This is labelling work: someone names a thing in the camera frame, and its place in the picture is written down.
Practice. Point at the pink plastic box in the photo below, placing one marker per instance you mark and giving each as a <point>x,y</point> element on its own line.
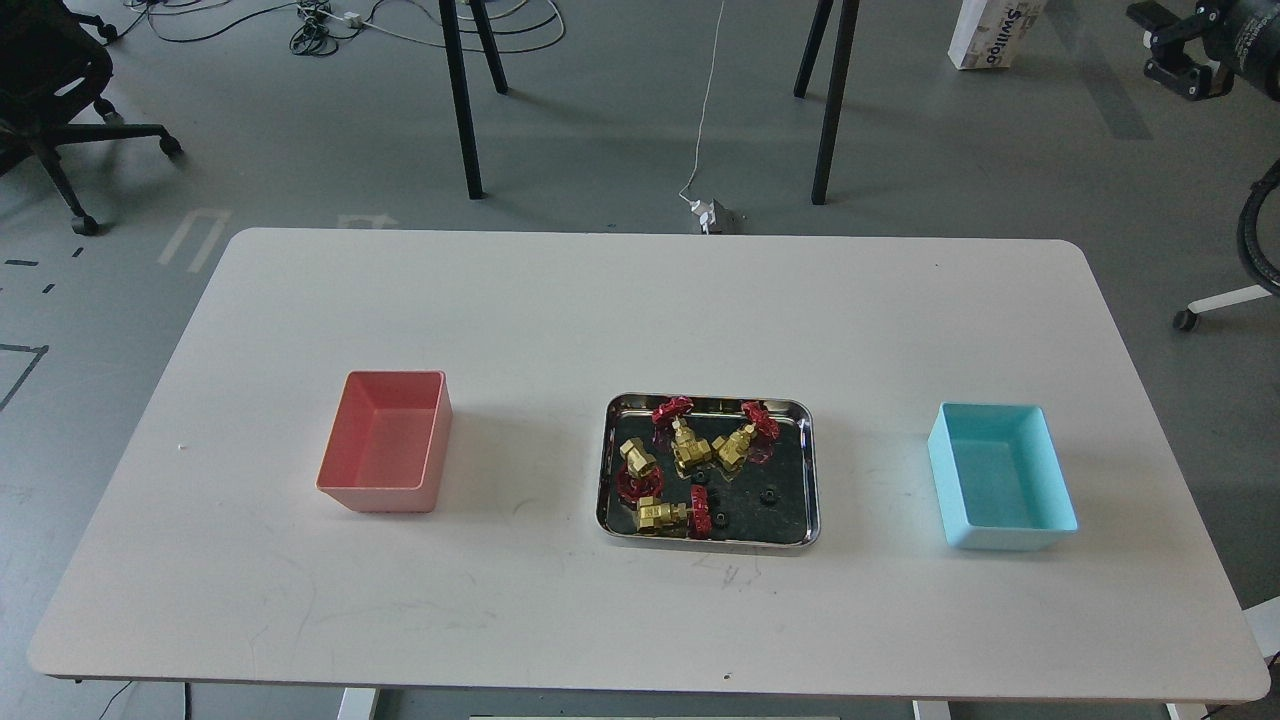
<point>389,440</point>

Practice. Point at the black office chair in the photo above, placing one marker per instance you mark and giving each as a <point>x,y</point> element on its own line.
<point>53,77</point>

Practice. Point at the black table legs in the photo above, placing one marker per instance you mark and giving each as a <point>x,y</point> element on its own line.
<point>837,82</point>
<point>459,85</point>

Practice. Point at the light blue plastic box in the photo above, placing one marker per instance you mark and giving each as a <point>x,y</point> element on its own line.
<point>998,478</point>

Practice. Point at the black table legs right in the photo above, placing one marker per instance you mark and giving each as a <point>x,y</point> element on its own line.
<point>837,82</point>

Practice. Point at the shiny metal tray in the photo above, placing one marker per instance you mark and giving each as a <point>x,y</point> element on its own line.
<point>789,525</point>

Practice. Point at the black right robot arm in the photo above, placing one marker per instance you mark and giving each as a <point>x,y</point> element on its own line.
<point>1199,56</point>

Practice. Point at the brass valve red handle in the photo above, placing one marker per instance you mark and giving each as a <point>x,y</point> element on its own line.
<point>654,516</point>
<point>690,451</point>
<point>758,434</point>
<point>639,476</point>

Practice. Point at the white cardboard box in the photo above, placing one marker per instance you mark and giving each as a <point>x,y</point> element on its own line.
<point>988,34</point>

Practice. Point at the grey floor power socket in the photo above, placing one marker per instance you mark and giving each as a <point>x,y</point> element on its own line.
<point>714,218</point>

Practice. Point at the black table legs left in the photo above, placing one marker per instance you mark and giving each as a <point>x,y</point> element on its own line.
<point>459,85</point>

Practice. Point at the white wheeled stand base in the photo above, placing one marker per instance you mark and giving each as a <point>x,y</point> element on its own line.
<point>1187,319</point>

